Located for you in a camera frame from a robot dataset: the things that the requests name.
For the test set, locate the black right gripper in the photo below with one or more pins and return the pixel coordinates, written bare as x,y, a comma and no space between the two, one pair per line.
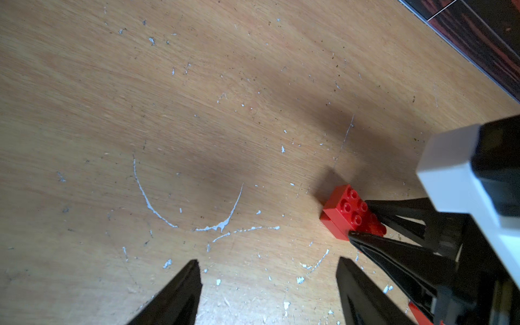
460,280

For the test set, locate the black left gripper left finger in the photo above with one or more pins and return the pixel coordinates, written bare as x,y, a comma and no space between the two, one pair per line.
177,303

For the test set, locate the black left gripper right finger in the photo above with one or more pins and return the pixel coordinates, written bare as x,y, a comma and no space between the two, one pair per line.
362,300

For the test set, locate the red lego brick small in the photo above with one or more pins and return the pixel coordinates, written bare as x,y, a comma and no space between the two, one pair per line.
419,316

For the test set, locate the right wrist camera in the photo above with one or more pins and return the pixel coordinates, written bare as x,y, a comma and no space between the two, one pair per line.
474,170

